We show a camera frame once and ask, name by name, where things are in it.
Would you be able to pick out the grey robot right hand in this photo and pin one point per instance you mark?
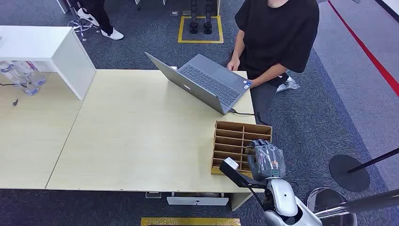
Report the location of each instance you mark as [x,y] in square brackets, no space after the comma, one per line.
[266,160]

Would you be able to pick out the person's right hand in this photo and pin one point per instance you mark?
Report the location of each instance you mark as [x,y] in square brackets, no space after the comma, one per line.
[233,65]

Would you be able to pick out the person's left forearm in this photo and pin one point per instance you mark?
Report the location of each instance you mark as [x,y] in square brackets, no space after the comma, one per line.
[268,75]

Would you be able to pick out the person's right forearm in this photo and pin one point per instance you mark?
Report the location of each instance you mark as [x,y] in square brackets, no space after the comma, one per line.
[239,45]

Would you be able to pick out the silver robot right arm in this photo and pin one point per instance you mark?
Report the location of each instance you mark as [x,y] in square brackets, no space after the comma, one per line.
[282,198]

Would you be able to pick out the wooden slotted card holder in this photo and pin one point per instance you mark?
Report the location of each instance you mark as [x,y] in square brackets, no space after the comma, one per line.
[232,146]

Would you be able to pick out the person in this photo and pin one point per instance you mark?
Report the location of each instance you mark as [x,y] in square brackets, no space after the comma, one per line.
[277,34]
[99,17]

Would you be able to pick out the grey open laptop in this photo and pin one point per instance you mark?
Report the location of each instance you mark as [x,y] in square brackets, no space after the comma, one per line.
[207,81]

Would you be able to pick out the black robot leg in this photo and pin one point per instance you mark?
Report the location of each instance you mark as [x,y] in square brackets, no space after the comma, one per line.
[208,27]
[194,26]

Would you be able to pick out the crumpled clear plastic bag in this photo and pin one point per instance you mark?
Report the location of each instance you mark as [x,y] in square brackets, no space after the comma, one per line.
[288,84]

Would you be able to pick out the shiny yellow floor tape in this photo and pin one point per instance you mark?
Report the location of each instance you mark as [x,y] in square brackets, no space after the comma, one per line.
[190,222]

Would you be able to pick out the steel floor socket box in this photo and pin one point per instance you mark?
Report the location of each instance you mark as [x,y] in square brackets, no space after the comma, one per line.
[153,195]

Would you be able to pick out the red floor tape line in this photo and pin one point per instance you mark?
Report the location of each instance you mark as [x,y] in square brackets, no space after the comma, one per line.
[371,56]

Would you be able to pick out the chrome chair star base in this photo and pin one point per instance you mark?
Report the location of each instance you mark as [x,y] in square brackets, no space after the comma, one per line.
[81,27]

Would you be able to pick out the white furniture panel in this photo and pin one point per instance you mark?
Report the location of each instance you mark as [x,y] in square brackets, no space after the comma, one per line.
[62,6]

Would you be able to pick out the white desk shelf riser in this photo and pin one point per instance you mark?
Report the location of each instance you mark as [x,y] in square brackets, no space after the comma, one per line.
[46,43]

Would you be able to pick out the clear plastic water bottle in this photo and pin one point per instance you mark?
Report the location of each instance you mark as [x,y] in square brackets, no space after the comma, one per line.
[31,73]
[30,90]
[9,74]

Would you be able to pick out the small black clip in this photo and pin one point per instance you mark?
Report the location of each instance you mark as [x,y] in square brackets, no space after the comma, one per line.
[15,102]

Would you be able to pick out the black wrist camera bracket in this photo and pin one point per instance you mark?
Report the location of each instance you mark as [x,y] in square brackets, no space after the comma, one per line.
[237,179]

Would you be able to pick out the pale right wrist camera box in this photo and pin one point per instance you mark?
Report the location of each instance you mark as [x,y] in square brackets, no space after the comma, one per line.
[231,163]

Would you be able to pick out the black base stanchion post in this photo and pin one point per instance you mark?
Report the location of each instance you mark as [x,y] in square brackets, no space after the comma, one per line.
[349,174]

